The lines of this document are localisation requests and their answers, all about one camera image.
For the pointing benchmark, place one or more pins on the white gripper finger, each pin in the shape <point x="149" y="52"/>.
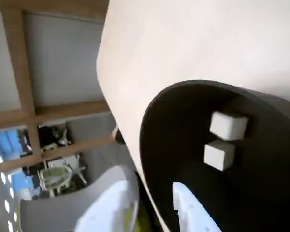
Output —
<point x="193" y="212"/>
<point x="106" y="210"/>

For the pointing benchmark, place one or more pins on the white cube block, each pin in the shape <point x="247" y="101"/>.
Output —
<point x="224" y="125"/>
<point x="213" y="155"/>

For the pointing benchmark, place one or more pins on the black ribbed pot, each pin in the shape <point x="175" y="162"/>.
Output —
<point x="174" y="145"/>

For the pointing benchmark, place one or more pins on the white chair with green seat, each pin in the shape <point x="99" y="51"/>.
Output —
<point x="50" y="212"/>

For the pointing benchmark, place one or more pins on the pale green white chair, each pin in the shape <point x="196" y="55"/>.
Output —
<point x="54" y="176"/>

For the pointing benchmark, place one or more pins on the wooden partition frame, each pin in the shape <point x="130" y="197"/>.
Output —
<point x="19" y="60"/>

